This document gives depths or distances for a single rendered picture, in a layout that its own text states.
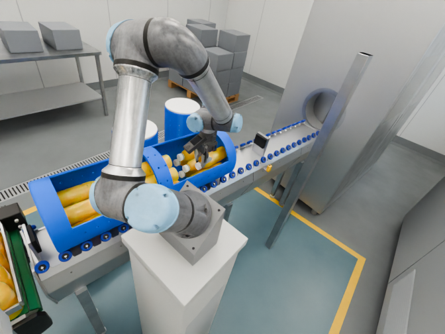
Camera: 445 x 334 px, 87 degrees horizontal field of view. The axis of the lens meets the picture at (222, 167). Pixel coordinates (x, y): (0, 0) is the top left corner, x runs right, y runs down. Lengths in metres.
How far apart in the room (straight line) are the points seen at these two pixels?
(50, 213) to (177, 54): 0.65
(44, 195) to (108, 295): 1.24
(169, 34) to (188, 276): 0.67
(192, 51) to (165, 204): 0.38
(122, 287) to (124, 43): 1.74
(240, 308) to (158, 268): 1.30
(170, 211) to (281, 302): 1.70
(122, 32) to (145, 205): 0.43
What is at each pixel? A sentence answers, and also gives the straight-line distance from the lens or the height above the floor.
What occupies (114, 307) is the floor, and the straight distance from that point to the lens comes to 2.04.
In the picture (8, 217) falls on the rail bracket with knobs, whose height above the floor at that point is 1.00.
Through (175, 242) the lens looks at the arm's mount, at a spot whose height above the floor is 1.19.
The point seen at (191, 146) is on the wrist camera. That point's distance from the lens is 1.11.
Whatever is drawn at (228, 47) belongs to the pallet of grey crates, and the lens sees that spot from 4.46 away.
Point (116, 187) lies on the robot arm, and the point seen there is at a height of 1.42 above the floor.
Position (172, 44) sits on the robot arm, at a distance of 0.64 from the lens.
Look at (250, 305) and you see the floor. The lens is 2.08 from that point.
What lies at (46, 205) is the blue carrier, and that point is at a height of 1.22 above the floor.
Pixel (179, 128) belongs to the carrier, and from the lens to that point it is 1.92.
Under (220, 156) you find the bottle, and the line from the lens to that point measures 1.27.
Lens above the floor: 1.88
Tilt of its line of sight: 38 degrees down
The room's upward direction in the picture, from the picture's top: 12 degrees clockwise
